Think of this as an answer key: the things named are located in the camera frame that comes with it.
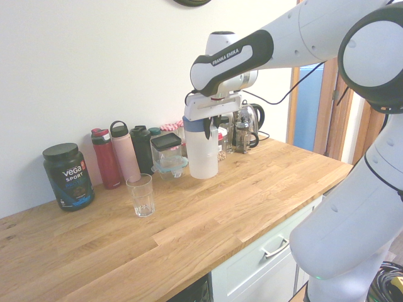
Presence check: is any pink water bottle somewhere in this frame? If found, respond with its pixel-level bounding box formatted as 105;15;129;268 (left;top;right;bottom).
109;120;142;184

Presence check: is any black shaker bottle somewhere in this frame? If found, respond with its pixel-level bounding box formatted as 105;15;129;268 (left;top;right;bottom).
129;125;156;177

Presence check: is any white cabinet drawer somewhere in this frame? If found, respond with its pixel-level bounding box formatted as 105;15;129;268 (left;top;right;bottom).
210;194;324;302

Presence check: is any coiled cable bundle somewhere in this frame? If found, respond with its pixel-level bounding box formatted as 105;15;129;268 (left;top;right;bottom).
366;259;403;302

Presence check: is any wooden door frame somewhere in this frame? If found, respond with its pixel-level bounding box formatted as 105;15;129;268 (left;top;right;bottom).
285;58;387;166

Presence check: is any clear container black lid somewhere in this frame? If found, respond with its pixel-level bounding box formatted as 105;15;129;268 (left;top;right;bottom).
150;132;184;165

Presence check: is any glass french press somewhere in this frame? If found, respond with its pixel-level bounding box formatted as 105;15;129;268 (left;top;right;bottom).
234;108;261;155

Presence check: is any red water bottle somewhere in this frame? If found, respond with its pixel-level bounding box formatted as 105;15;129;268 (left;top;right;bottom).
90;128;124;191

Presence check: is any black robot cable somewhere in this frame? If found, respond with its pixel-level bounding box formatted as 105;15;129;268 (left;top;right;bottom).
184;61;403;202

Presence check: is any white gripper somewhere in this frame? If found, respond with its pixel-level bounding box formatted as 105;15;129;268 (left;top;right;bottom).
184;91;244;141

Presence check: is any glass container teal lid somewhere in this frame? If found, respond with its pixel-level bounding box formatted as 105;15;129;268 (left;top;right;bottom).
150;154;190;181

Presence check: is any black protein powder tub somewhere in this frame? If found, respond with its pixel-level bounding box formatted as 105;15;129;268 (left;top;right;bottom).
42;143;96;213

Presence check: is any translucent pitcher blue lid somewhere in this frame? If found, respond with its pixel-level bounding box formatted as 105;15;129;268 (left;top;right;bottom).
182;115;220;181

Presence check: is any metal drawer handle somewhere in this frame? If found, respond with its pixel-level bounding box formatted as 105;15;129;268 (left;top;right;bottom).
260;237;290;260

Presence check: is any nut container with red clip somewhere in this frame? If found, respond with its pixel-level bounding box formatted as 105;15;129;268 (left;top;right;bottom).
216;131;229;162

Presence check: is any clear glass mug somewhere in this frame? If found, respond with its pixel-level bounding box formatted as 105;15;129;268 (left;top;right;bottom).
219;122;236;155

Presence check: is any black wall clock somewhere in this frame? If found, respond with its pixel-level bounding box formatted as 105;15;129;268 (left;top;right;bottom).
171;0;213;7

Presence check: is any clear drinking glass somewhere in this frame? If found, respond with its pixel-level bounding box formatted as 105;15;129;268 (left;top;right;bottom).
125;172;157;219

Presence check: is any black dishwasher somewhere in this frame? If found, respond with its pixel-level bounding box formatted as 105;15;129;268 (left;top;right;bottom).
169;272;212;302

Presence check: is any steel electric kettle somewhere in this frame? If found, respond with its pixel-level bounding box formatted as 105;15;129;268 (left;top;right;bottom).
241;99;266;140

